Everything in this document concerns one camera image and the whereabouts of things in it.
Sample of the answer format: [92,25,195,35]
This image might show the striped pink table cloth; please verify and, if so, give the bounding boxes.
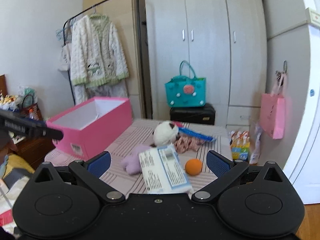
[44,119,233,197]

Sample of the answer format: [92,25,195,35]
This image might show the purple plush toy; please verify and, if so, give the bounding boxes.
[121,145,151,176]

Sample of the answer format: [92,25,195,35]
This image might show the orange ball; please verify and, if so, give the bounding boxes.
[184,159,202,176]

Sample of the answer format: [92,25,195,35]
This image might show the black suitcase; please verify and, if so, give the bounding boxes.
[170,103,216,125]

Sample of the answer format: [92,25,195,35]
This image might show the white fleece trousers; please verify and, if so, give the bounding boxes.
[74,80,129,105]

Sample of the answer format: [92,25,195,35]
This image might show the white tote bag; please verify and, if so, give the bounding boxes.
[57,43,72,72]

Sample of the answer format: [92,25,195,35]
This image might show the red gift bag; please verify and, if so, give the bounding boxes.
[20,94,43,121]

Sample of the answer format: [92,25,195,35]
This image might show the white green fleece jacket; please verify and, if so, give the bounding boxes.
[70,15,129,88]

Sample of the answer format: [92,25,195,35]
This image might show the flower bouquet blue box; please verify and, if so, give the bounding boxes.
[0,91,21,112]

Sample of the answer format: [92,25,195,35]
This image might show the pink paper bag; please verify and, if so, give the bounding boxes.
[259,72,287,140]

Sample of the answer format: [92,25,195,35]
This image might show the white door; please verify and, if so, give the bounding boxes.
[284,0,319,204]

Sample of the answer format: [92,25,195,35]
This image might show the wooden headboard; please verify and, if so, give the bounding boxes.
[0,75,8,97]

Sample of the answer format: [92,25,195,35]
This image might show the teal felt tote bag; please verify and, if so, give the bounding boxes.
[165,60,206,108]

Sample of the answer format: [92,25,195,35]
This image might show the wooden nightstand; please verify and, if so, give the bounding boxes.
[9,131,55,169]

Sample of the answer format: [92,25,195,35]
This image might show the white brown plush toy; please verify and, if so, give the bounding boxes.
[150,121,180,147]

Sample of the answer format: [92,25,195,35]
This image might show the bed with patterned quilt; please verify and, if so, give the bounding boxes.
[1,153,35,239]

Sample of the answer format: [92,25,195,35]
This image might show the black clothes rack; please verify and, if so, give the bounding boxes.
[64,0,144,118]

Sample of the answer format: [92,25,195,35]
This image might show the pink cardboard box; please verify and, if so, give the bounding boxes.
[46,97,132,160]

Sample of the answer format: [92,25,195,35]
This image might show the white wardrobe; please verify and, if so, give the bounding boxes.
[145,0,267,129]

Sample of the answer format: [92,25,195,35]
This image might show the pink floral scrunchie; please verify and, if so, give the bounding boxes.
[174,134,205,154]

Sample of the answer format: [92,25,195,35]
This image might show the yoghurt drink multipack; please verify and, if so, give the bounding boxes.
[230,131,250,161]

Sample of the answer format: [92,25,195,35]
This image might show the white blue wipes pack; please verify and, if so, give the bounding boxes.
[139,145,193,194]

